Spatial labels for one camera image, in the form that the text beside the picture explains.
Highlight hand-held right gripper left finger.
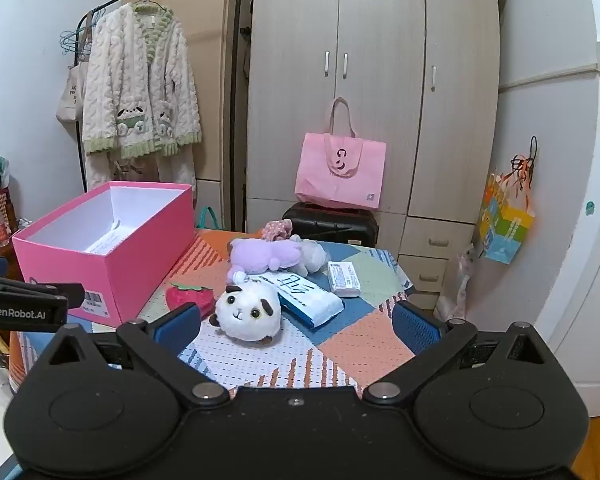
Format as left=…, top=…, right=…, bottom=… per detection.
left=35, top=302, right=231, bottom=407

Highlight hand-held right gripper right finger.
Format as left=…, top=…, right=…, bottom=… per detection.
left=362, top=300, right=568, bottom=406

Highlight red strawberry plush toy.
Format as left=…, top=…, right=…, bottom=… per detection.
left=165, top=282, right=216, bottom=318

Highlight white panda plush toy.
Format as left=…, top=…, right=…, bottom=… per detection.
left=214, top=280, right=283, bottom=347

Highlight pink cardboard box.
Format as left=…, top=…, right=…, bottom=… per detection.
left=11, top=181, right=196, bottom=326

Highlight small white tissue pack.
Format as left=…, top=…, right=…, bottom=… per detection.
left=326, top=260, right=363, bottom=298

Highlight purple plush toy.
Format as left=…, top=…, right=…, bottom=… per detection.
left=227, top=235, right=306, bottom=286

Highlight large blue white tissue pack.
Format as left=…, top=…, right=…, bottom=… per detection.
left=247, top=270, right=343, bottom=330

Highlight pink floral scrunchie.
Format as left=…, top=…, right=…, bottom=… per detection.
left=260, top=220, right=293, bottom=243

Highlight white plastic bag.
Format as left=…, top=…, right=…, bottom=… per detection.
left=435, top=245, right=476, bottom=321

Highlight patchwork blanket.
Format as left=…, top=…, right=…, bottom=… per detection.
left=10, top=227, right=413, bottom=396

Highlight printed paper sheet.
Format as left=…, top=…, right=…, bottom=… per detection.
left=85, top=230, right=126, bottom=256

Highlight colourful paper bag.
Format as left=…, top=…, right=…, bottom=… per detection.
left=479, top=172, right=537, bottom=265

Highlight black suitcase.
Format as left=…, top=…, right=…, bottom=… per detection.
left=281, top=202, right=379, bottom=248

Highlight cream fleece pants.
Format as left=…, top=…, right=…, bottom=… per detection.
left=85, top=152, right=197, bottom=201

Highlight pink tote bag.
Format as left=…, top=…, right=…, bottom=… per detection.
left=294, top=96, right=387, bottom=211

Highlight canvas tote bag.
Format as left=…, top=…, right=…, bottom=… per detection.
left=56, top=62, right=88, bottom=123

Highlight black clothes rack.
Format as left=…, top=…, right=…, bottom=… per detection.
left=75, top=0, right=248, bottom=233

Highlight cream fleece robe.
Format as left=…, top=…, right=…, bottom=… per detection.
left=81, top=2, right=203, bottom=161

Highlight light wooden cabinet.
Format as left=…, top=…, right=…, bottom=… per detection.
left=125, top=0, right=240, bottom=231

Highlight beige wardrobe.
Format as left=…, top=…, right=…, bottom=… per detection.
left=245, top=0, right=501, bottom=311

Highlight blue wire hanger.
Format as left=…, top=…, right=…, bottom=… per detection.
left=59, top=30, right=93, bottom=56

